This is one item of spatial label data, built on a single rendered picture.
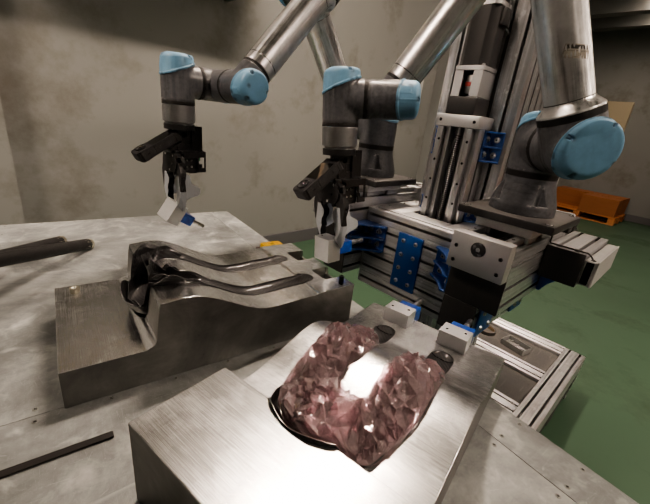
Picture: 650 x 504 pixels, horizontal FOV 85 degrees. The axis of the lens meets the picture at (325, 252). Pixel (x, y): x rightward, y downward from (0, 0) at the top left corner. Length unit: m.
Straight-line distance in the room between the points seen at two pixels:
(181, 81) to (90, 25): 1.74
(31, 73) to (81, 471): 2.27
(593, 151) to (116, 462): 0.89
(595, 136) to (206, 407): 0.77
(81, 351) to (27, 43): 2.15
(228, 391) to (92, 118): 2.34
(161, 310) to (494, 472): 0.50
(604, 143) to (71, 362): 0.94
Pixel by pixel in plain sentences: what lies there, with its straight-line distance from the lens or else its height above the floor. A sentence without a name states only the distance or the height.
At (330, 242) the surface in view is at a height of 0.95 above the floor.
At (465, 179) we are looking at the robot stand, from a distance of 1.15.
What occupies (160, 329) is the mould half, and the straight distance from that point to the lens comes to 0.59.
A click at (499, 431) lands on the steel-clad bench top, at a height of 0.80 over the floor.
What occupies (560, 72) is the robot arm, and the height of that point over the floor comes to 1.33.
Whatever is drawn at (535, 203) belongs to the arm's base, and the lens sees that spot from 0.98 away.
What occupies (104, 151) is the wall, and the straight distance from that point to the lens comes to 2.68.
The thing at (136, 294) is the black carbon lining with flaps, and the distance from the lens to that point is 0.73.
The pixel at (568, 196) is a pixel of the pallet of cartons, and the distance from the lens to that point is 8.23.
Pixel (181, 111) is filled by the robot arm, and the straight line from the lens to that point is 0.96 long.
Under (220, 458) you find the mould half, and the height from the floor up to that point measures 0.91.
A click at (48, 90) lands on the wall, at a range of 2.61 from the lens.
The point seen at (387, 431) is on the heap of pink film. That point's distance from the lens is 0.45.
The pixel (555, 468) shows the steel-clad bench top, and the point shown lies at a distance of 0.64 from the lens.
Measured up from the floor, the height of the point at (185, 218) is 0.91.
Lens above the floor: 1.21
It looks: 21 degrees down
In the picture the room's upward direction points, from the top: 7 degrees clockwise
